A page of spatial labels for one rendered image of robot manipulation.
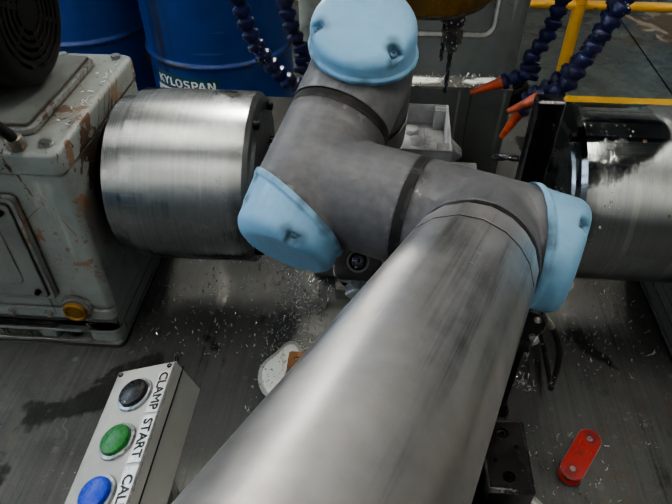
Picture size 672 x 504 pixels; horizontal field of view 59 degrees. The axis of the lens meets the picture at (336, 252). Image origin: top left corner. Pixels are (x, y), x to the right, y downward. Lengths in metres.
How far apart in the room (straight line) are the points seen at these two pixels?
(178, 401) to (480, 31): 0.72
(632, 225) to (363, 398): 0.69
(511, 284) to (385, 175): 0.13
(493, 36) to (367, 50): 0.63
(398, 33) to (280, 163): 0.11
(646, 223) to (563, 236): 0.49
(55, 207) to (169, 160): 0.16
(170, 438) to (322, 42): 0.38
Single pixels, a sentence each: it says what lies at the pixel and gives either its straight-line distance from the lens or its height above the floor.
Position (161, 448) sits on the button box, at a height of 1.06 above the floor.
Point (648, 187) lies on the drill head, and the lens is 0.83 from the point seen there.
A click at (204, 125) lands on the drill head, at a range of 0.81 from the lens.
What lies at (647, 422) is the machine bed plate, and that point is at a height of 0.80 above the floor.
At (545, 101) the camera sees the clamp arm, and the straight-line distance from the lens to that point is 0.68.
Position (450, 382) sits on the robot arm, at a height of 1.39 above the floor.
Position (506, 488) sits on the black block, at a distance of 0.80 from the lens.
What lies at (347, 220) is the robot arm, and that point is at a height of 1.31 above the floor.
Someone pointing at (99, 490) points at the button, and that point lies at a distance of 0.57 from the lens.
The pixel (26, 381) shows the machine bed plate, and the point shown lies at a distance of 1.04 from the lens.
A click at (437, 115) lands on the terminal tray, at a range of 0.86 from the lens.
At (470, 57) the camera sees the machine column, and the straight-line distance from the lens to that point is 1.04.
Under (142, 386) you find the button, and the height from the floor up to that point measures 1.08.
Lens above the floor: 1.55
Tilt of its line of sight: 42 degrees down
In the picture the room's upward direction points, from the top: straight up
